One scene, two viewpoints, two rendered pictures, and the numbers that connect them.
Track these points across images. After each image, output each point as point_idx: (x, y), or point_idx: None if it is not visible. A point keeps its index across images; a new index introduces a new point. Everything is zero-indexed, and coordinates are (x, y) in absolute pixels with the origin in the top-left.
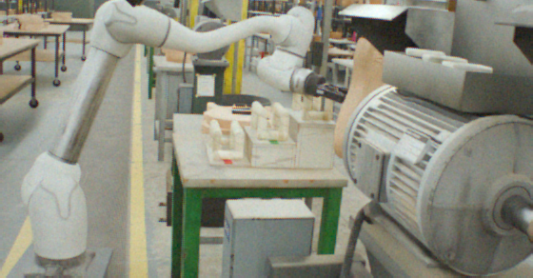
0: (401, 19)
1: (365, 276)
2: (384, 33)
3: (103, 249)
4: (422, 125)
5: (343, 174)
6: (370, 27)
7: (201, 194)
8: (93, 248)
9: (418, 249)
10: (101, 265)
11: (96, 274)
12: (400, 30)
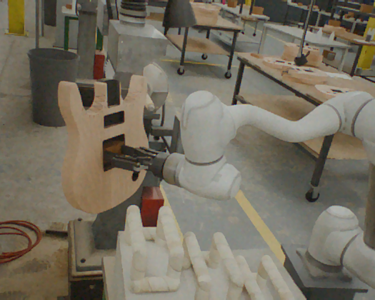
0: (128, 42)
1: (153, 121)
2: (139, 56)
3: (310, 283)
4: None
5: (104, 266)
6: (151, 53)
7: None
8: (319, 286)
9: None
10: (297, 266)
11: (292, 256)
12: (126, 51)
